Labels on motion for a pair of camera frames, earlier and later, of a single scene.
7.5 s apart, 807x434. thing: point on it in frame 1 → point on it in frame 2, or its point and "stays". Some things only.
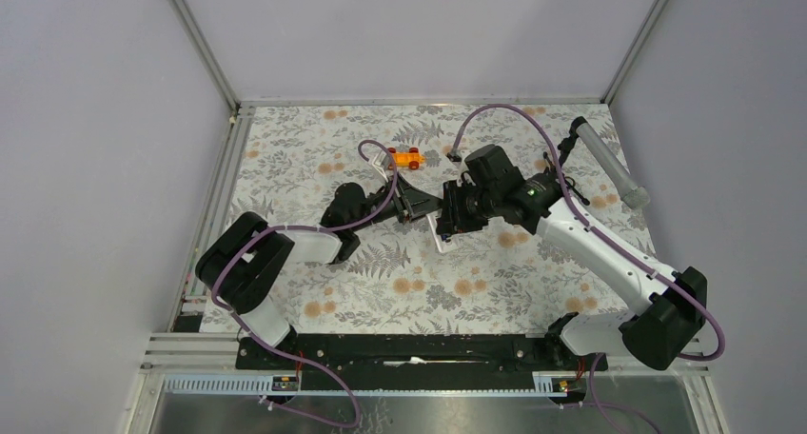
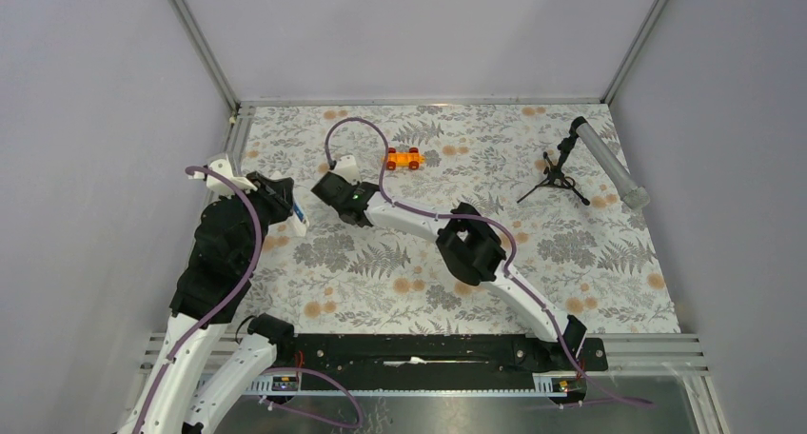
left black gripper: [411, 203] → [277, 192]
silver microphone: [634, 195] stays
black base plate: [416, 355] stays
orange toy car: [411, 159] stays
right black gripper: [453, 219] → [356, 187]
